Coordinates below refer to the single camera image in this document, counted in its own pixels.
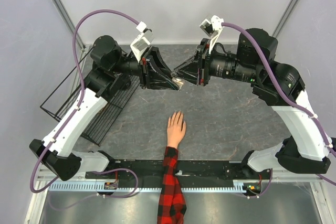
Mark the red plaid sleeve forearm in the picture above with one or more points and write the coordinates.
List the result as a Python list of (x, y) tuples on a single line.
[(172, 205)]

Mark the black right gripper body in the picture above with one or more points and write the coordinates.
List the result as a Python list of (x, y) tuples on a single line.
[(205, 62)]

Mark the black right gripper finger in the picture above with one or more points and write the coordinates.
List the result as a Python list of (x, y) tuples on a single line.
[(190, 65), (190, 77)]

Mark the aluminium corner post right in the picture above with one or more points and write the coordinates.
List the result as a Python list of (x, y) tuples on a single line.
[(291, 6)]

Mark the black wire basket rack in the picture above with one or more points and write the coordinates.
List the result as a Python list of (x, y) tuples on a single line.
[(103, 121)]

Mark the mannequin hand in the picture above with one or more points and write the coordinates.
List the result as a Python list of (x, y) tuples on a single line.
[(176, 129)]

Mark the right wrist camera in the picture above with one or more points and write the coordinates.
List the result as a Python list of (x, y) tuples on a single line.
[(212, 27)]

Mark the aluminium corner post left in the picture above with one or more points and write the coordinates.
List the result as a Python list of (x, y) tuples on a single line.
[(61, 9)]

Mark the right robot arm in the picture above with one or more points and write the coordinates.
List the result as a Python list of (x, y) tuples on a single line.
[(280, 86)]

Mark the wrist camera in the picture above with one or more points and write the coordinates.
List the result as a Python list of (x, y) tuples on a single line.
[(142, 41), (212, 27)]

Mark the nail polish bottle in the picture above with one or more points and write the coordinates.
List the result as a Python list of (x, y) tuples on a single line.
[(178, 82)]

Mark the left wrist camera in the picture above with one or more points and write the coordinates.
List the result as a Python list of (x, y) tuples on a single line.
[(142, 41)]

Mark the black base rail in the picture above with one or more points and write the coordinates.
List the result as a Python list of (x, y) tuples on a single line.
[(205, 173)]

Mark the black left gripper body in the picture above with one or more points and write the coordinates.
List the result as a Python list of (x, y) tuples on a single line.
[(147, 75)]

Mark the aluminium slotted rail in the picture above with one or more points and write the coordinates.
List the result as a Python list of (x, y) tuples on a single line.
[(105, 187)]

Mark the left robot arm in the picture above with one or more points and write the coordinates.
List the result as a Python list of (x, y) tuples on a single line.
[(111, 72)]

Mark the aluminium corner post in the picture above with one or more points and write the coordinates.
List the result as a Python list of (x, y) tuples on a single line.
[(61, 9), (291, 6)]

